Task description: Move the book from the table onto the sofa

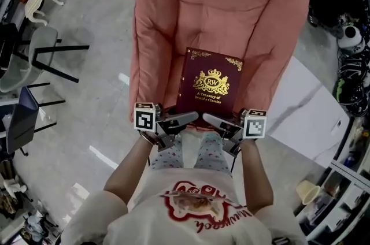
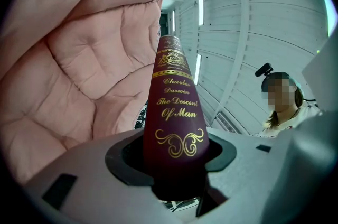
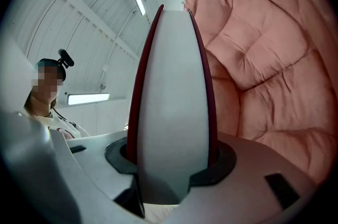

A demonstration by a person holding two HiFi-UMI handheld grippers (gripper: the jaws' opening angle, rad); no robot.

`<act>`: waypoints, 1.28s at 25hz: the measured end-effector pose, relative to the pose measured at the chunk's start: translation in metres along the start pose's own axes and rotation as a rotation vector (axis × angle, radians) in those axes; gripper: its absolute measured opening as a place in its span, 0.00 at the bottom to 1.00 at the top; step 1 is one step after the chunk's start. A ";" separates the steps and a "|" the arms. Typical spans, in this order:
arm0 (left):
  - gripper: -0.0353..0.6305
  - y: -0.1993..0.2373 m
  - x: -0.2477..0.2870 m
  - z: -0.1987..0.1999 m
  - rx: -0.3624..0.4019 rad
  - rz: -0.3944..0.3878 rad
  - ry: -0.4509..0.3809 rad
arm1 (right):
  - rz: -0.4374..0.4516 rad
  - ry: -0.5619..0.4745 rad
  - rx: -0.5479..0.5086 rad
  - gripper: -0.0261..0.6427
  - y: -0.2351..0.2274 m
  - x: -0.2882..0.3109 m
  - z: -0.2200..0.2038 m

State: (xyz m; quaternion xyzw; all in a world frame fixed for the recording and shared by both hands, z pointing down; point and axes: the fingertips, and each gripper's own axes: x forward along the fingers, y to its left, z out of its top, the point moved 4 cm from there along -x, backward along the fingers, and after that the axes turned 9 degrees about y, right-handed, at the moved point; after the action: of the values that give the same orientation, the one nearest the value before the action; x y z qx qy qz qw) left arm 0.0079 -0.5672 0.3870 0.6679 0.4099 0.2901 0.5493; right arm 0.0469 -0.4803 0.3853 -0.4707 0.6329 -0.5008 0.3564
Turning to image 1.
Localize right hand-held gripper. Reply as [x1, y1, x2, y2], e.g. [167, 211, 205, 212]
[202, 108, 268, 155]

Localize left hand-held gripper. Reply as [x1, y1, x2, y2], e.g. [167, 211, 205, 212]
[133, 102, 199, 152]

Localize maroon book with gold print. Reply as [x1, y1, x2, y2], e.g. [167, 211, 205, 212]
[175, 47, 245, 121]

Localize pink cushioned sofa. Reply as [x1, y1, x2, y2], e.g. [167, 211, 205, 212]
[129, 0, 310, 127]

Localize person's left forearm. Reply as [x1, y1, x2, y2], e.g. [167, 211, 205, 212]
[103, 133, 159, 205]

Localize person's right forearm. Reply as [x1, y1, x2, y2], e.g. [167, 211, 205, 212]
[239, 138, 274, 211]

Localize person's star patterned trousers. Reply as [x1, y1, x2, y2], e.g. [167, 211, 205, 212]
[149, 132, 232, 173]

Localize white table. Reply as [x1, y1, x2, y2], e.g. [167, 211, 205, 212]
[265, 55, 352, 169]

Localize cream plastic basket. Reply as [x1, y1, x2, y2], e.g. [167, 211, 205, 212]
[295, 179, 321, 206]

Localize white storage rack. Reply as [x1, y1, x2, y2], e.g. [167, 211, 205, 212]
[293, 159, 370, 242]

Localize grey chair with black legs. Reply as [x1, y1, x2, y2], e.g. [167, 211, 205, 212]
[0, 26, 91, 94]

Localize dark blue chair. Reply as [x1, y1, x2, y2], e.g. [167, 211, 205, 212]
[5, 86, 66, 157]

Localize white ornate stool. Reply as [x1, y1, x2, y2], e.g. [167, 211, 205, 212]
[24, 0, 65, 27]

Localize dark wrist bracelet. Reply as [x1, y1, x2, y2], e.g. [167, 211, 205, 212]
[138, 129, 160, 147]

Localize heap of black cables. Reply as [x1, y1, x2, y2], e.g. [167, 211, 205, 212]
[332, 50, 370, 118]

